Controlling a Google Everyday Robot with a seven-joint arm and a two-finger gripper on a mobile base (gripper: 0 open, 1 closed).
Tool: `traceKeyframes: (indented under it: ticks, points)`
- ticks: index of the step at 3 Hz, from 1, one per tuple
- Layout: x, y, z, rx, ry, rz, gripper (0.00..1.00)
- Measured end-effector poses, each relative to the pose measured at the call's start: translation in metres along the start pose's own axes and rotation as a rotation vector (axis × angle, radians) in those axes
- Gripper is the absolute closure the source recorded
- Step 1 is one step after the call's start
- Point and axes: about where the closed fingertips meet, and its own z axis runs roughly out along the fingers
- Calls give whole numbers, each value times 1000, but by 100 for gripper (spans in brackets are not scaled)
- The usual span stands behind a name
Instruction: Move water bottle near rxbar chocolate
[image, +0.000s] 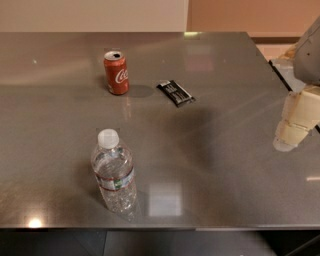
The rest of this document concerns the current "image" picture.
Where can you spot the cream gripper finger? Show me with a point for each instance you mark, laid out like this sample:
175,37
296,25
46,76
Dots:
301,113

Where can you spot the clear plastic water bottle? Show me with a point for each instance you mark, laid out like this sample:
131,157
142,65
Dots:
112,163

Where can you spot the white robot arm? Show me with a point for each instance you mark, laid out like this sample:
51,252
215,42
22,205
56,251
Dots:
302,59

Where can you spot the black rxbar chocolate wrapper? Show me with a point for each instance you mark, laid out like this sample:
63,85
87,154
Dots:
176,93

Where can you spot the red coca-cola can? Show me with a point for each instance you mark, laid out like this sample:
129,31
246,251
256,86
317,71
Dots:
116,72

